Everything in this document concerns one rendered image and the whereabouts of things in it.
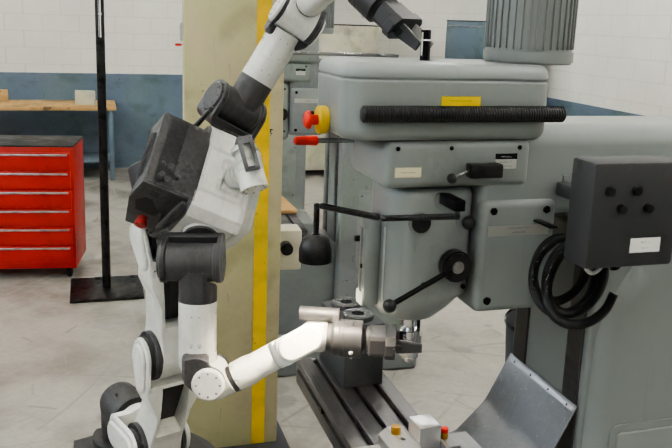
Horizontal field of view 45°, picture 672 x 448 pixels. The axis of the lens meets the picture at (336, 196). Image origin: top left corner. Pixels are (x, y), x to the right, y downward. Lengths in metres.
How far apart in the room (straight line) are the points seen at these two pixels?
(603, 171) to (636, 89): 6.56
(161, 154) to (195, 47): 1.50
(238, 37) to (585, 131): 1.88
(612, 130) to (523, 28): 0.32
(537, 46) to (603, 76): 6.77
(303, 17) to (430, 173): 0.59
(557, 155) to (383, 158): 0.41
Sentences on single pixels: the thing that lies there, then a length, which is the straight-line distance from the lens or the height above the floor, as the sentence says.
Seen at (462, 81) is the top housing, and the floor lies 1.85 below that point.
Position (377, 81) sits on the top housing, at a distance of 1.63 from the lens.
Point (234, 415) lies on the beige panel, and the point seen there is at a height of 0.19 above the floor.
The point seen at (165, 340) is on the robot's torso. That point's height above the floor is 1.08.
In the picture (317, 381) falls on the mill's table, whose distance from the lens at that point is 2.40.
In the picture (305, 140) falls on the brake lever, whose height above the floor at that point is 1.70.
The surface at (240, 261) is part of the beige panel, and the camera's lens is 3.59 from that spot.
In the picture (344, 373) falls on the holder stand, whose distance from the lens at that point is 2.35.
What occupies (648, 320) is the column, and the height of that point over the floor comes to 1.32.
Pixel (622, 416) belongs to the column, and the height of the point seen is 1.09.
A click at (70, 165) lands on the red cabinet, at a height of 0.86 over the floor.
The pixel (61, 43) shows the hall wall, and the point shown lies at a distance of 10.67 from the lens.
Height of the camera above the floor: 1.97
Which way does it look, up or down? 12 degrees down
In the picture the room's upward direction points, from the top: 2 degrees clockwise
